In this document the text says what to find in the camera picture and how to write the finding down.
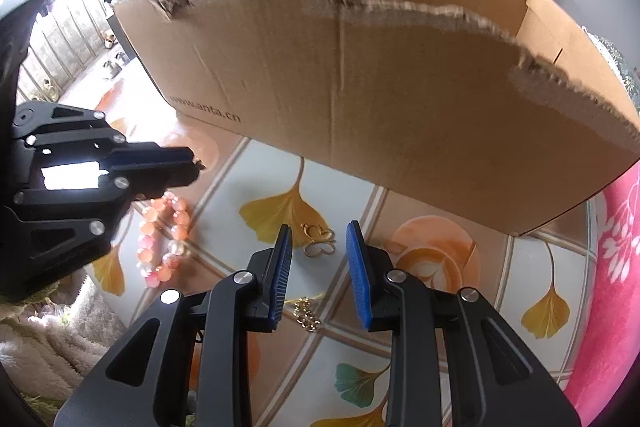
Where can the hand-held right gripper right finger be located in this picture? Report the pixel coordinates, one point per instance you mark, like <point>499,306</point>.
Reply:
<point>357,277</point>

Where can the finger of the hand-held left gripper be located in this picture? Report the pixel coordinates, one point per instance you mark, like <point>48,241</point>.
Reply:
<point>160,179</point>
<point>155,156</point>

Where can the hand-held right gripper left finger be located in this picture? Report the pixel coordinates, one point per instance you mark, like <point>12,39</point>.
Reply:
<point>280,277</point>

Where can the gold butterfly earring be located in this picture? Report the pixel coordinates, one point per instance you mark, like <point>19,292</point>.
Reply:
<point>320,241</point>

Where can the brown cardboard box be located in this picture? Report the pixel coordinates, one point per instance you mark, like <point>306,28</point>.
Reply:
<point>375,107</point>

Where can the white shoes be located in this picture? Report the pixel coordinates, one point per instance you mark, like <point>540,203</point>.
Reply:
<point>111,68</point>

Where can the ginkgo leaf patterned tablecloth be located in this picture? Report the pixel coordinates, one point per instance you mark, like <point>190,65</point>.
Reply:
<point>450,357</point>

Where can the white fleece blanket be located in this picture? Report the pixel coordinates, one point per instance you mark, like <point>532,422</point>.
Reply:
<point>45,347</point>

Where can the pink floral blanket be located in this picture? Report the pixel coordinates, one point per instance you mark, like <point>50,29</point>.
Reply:
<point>615,282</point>

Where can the grey floral pillow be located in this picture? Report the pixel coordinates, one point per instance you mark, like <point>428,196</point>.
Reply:
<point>622,62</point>

